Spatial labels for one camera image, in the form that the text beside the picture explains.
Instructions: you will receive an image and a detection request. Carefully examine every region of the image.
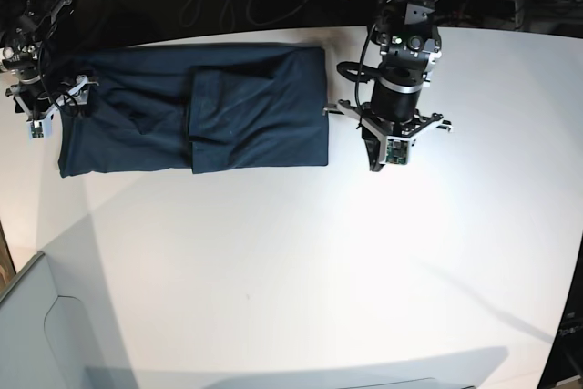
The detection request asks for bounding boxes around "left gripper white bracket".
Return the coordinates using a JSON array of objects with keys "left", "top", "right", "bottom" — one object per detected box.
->
[{"left": 324, "top": 81, "right": 453, "bottom": 172}]

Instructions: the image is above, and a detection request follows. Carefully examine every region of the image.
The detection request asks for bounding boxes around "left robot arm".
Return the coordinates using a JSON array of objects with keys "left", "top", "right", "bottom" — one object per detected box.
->
[{"left": 326, "top": 0, "right": 453, "bottom": 172}]

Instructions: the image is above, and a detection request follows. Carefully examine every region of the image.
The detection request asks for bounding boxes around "grey plastic bin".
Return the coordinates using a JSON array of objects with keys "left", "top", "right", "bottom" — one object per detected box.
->
[{"left": 0, "top": 251, "right": 138, "bottom": 389}]

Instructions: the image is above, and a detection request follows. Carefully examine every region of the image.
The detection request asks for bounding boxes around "dark blue T-shirt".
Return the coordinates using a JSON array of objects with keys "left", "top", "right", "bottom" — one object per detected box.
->
[{"left": 58, "top": 44, "right": 329, "bottom": 177}]

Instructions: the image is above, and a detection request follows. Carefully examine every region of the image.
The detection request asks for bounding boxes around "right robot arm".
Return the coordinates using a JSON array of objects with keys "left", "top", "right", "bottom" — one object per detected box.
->
[{"left": 1, "top": 0, "right": 98, "bottom": 139}]

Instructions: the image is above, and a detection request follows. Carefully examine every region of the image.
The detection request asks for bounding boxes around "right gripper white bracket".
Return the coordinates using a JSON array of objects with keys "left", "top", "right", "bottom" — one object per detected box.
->
[{"left": 5, "top": 74, "right": 98, "bottom": 139}]

